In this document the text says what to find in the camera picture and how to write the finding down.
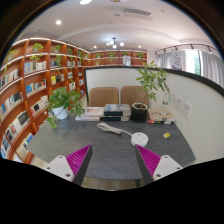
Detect white sheer curtain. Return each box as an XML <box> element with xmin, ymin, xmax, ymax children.
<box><xmin>155</xmin><ymin>49</ymin><xmax>224</xmax><ymax>88</ymax></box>

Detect white power strip cable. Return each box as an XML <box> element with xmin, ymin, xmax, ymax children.
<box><xmin>96</xmin><ymin>121</ymin><xmax>134</xmax><ymax>137</ymax></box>

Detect recessed ceiling lights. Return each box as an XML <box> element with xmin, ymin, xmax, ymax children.
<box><xmin>54</xmin><ymin>0</ymin><xmax>99</xmax><ymax>51</ymax></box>

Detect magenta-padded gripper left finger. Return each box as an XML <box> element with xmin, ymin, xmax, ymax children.
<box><xmin>44</xmin><ymin>144</ymin><xmax>94</xmax><ymax>187</ymax></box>

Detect orange wooden bookshelf unit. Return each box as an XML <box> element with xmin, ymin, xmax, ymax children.
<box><xmin>0</xmin><ymin>37</ymin><xmax>148</xmax><ymax>164</ymax></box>

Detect clear acrylic sign stand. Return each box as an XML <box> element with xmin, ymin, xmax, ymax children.
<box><xmin>161</xmin><ymin>92</ymin><xmax>171</xmax><ymax>113</ymax></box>

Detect black track light rail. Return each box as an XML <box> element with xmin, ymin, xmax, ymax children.
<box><xmin>153</xmin><ymin>42</ymin><xmax>218</xmax><ymax>56</ymax></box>

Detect thick white book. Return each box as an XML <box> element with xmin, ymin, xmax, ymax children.
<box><xmin>79</xmin><ymin>106</ymin><xmax>105</xmax><ymax>118</ymax></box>

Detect white hanging sign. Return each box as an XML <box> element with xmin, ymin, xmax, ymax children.
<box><xmin>171</xmin><ymin>50</ymin><xmax>186</xmax><ymax>72</ymax></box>

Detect black chandelier with round bulbs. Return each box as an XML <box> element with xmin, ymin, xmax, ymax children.
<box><xmin>105</xmin><ymin>37</ymin><xmax>125</xmax><ymax>50</ymax></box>

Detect ceiling air vent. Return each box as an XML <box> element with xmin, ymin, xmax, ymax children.
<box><xmin>121</xmin><ymin>7</ymin><xmax>154</xmax><ymax>18</ymax></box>

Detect white wall socket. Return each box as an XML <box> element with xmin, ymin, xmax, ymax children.
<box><xmin>181</xmin><ymin>99</ymin><xmax>193</xmax><ymax>119</ymax></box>
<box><xmin>173</xmin><ymin>94</ymin><xmax>184</xmax><ymax>112</ymax></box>

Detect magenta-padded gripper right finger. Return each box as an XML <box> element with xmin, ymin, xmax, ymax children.
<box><xmin>134</xmin><ymin>144</ymin><xmax>184</xmax><ymax>186</ymax></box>

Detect small tree in black pot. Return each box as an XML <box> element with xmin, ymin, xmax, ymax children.
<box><xmin>130</xmin><ymin>60</ymin><xmax>171</xmax><ymax>123</ymax></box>

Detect leafy plant in white pot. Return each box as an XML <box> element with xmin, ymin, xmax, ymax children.
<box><xmin>44</xmin><ymin>86</ymin><xmax>86</xmax><ymax>130</ymax></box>

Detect thin white book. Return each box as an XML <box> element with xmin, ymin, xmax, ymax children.
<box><xmin>74</xmin><ymin>114</ymin><xmax>102</xmax><ymax>122</ymax></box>

